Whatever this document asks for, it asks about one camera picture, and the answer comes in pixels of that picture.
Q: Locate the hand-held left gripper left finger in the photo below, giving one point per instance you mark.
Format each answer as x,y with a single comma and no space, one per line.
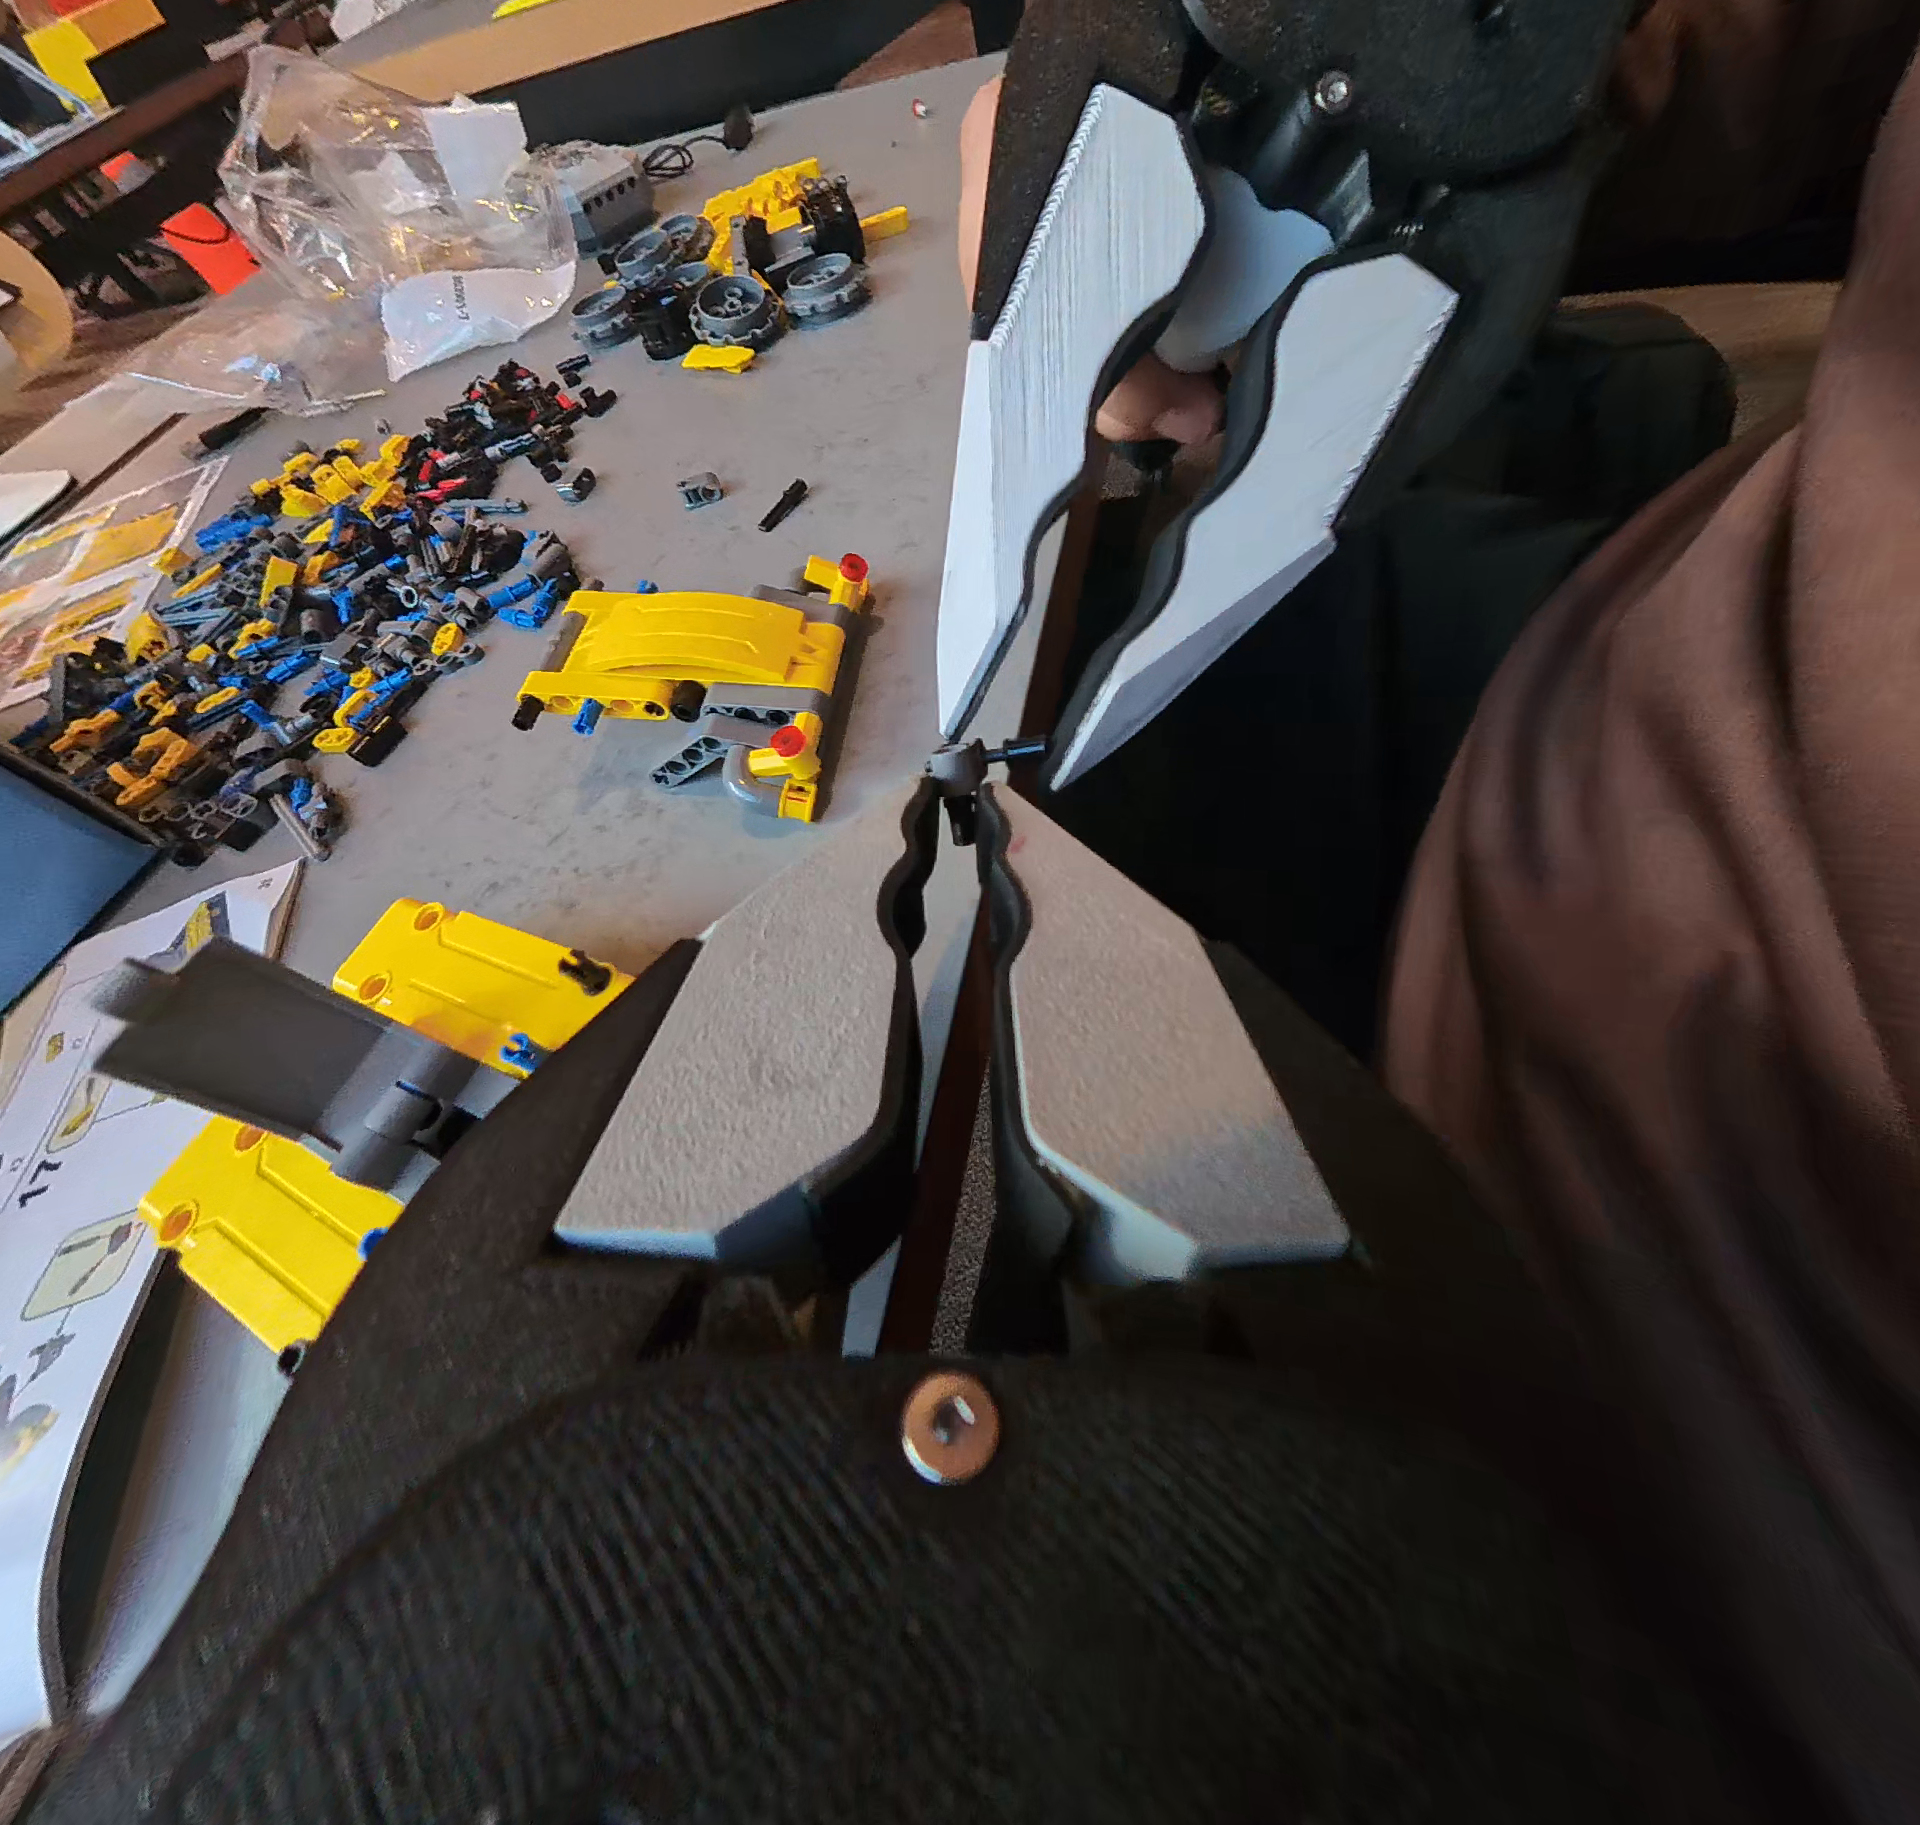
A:
750,1075

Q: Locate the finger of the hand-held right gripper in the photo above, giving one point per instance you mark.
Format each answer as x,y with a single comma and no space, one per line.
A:
1081,282
1320,401

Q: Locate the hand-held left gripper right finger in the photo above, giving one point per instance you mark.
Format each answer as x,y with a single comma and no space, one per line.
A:
1171,1092

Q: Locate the black yellow toy base assembly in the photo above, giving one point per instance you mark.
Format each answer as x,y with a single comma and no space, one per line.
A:
450,971

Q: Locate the grey connector with black pins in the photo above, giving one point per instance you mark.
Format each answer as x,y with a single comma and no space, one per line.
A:
952,767

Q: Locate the grey desk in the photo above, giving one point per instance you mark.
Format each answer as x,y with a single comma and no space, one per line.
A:
600,843

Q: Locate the person's right hand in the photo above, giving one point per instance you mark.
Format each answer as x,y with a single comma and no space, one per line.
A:
1162,401

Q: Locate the heap of wheels and beams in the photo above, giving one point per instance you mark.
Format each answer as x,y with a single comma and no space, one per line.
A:
736,282

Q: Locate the person's black trousers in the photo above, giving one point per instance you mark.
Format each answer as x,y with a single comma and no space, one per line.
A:
1350,747

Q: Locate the yellow curved panel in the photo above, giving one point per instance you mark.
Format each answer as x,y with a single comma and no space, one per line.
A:
716,358

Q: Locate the single black pin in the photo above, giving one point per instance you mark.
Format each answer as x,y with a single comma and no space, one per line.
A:
782,506

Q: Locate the grey axle connector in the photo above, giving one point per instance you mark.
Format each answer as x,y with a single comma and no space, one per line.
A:
701,491

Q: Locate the yellow grey toy hood assembly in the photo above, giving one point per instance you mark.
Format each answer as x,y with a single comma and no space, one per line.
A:
675,642

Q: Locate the wooden edged background table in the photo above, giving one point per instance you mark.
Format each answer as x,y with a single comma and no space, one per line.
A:
675,9

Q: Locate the plastic bag with white label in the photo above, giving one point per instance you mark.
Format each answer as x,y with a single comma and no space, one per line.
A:
466,318

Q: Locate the pile of small loose bricks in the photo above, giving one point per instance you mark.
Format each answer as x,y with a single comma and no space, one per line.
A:
301,612

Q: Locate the open instruction booklet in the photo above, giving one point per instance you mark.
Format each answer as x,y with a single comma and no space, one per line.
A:
76,1181

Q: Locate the blue cardboard box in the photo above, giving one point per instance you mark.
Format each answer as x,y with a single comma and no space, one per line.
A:
60,882

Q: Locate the clear plastic bag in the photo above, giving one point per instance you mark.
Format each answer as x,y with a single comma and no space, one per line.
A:
360,177

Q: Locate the yellow printed sticker sheet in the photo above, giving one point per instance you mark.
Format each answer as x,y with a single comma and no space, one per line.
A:
90,567

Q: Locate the white rounded tray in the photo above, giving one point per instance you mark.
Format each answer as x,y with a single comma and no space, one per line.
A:
30,506

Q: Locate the dark background table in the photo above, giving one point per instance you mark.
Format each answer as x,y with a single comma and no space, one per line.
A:
135,162

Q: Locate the red yellow block model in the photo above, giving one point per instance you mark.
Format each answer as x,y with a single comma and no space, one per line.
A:
90,9

